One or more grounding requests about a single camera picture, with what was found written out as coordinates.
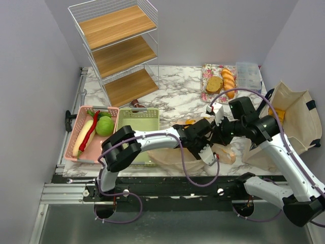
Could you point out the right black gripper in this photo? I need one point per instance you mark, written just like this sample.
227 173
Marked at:
218 136

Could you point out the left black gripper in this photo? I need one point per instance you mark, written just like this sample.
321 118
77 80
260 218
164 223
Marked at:
195 151

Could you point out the orange plastic grocery bag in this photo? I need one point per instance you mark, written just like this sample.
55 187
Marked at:
171 158

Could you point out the orange baguette bread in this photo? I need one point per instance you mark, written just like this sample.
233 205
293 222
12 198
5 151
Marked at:
228 79

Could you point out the green vegetable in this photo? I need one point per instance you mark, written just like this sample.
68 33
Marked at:
105 126

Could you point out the red chili pepper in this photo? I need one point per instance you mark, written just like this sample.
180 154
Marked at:
88 134

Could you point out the white daikon radish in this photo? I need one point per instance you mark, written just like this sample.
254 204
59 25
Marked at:
85 129

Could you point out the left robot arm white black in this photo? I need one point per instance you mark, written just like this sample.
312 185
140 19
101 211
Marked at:
121 148

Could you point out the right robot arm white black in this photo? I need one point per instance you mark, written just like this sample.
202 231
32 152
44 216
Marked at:
303 200

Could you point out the brown bread slices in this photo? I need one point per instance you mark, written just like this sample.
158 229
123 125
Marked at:
214 85

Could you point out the green plastic basket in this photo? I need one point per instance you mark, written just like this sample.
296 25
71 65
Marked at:
140 119

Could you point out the yellow snack package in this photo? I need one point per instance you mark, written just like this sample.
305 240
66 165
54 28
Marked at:
280 114

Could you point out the clear plastic compartment box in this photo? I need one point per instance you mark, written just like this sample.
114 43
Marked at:
248 76

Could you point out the brown small bottle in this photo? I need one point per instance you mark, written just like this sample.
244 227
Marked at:
135 103

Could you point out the beige canvas tote bag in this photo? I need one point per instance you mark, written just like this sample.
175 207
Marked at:
301 125

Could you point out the pink plastic basket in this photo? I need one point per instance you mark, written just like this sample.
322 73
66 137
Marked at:
94 148

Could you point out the black metal base rail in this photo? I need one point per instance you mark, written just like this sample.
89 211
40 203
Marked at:
168 194

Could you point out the white wire wooden shelf rack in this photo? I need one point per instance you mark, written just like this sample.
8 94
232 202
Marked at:
121 40

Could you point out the black clamp handle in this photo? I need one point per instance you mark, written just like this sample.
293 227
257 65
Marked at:
68 120

